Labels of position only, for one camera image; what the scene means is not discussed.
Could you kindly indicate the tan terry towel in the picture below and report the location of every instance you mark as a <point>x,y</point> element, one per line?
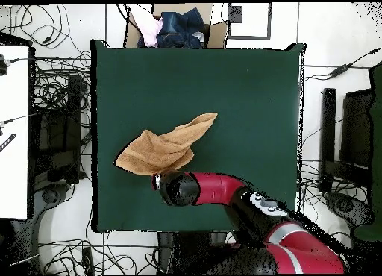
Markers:
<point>155,153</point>

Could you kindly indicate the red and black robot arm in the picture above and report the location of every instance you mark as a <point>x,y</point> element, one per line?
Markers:
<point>218,186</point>

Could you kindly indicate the black equipment rack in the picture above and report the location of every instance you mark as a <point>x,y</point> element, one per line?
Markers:
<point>59,144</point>

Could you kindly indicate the black power strip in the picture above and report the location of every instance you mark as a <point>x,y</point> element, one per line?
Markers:
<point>88,261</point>

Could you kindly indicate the black striped bar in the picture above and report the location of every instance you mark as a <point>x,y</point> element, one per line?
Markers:
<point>7,142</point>

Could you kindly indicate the white desk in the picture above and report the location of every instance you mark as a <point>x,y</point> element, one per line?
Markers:
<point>13,123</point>

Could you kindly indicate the pink garment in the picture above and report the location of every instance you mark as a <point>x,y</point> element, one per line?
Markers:
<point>150,28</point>

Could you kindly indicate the dark blue jeans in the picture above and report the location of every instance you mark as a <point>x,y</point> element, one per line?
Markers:
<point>182,28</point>

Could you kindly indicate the brown cardboard box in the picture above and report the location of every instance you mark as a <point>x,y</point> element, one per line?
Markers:
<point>219,34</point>

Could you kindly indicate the long black bar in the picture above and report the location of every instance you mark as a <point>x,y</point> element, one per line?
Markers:
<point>328,132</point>

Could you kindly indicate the dark round stand base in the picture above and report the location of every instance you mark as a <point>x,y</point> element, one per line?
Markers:
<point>346,207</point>

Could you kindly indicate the dark green cloth on side table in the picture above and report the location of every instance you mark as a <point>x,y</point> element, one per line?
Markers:
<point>376,168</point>

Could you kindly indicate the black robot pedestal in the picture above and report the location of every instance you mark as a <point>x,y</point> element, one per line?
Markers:
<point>185,252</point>

